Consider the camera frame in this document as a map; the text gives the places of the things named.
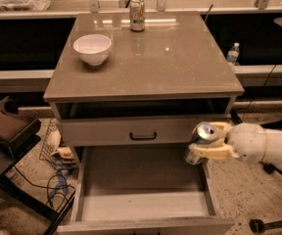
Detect black caster wheel leg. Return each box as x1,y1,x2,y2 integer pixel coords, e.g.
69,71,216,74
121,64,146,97
249,219,282,234

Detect white bowl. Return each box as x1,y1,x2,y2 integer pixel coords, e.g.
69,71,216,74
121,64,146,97
73,34,112,66

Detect grey drawer cabinet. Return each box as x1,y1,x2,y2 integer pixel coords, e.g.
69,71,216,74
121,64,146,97
44,12,243,159

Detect green white soda can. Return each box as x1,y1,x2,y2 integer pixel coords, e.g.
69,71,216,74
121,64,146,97
129,0,145,31

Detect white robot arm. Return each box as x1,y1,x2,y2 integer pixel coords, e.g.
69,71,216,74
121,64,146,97
186,121,282,171

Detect wire basket with items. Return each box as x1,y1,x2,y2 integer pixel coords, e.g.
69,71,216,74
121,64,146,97
39,119,75,167

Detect open grey drawer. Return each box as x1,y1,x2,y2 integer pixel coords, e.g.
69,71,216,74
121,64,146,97
57,145,234,235

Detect closed drawer with black handle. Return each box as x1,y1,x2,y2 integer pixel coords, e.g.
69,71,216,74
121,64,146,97
56,114,232,147

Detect blue silver redbull can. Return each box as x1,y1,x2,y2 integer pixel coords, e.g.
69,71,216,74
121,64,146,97
185,122,218,165

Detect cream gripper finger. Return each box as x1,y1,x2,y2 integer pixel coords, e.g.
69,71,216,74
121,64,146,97
189,144,238,160
210,121,232,144

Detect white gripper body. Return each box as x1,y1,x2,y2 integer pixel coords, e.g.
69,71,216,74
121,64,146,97
227,123,267,163

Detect clear plastic water bottle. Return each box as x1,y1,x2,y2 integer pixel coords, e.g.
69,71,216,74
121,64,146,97
227,42,240,66

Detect black floor cables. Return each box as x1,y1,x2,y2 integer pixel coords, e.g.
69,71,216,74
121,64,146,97
8,147,76,213

